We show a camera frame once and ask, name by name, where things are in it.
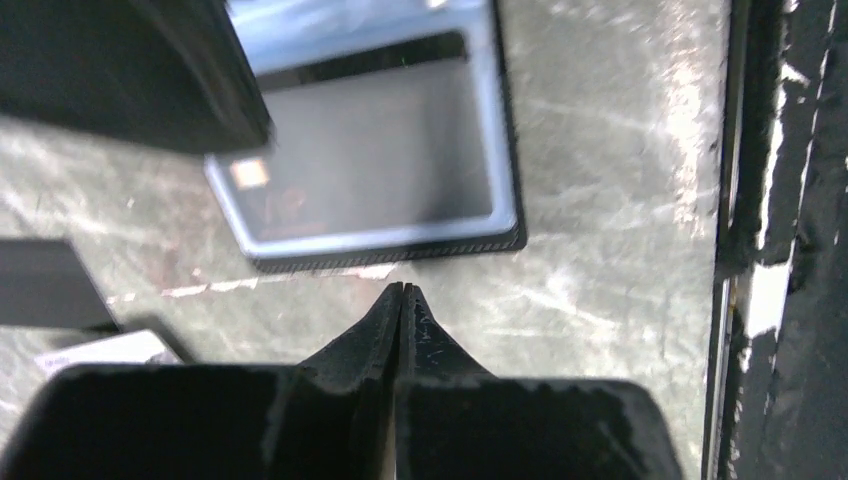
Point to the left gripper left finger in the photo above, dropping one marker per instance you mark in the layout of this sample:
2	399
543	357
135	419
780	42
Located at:
324	418

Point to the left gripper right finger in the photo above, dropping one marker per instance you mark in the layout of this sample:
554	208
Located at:
456	420

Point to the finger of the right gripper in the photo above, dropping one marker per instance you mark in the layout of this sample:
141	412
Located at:
167	74

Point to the black leather card holder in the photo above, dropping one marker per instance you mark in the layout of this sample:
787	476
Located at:
294	43

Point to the black VIP credit card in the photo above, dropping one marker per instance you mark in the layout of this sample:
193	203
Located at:
393	153

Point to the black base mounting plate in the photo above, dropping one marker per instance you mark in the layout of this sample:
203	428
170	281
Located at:
777	369

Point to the loose black card left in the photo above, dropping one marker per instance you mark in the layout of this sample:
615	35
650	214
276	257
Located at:
44	284

